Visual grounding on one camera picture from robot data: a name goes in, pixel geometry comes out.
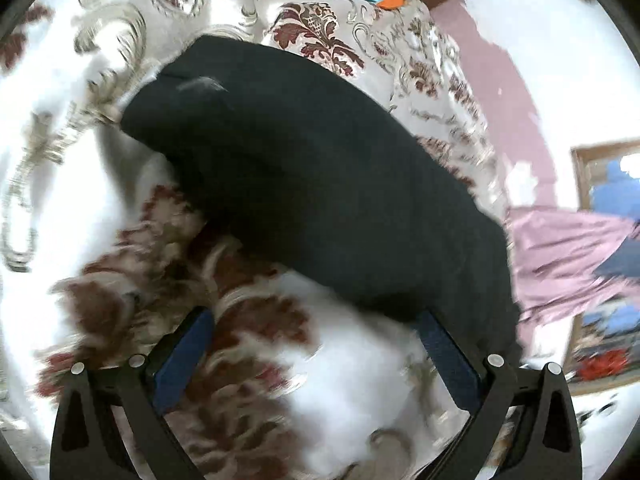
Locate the black zip jacket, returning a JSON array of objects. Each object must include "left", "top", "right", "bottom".
[{"left": 120, "top": 36, "right": 522, "bottom": 363}]

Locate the red garment outside window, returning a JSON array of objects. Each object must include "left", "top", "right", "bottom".
[{"left": 577, "top": 350, "right": 628, "bottom": 382}]

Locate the wooden framed barred window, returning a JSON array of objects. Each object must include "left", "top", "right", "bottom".
[{"left": 565, "top": 140, "right": 639, "bottom": 396}]

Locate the floral satin bedspread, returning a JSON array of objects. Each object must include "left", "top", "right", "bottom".
[{"left": 1, "top": 0, "right": 504, "bottom": 479}]

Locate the pink satin curtain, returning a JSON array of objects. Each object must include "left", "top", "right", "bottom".
[{"left": 506, "top": 206, "right": 639, "bottom": 326}]

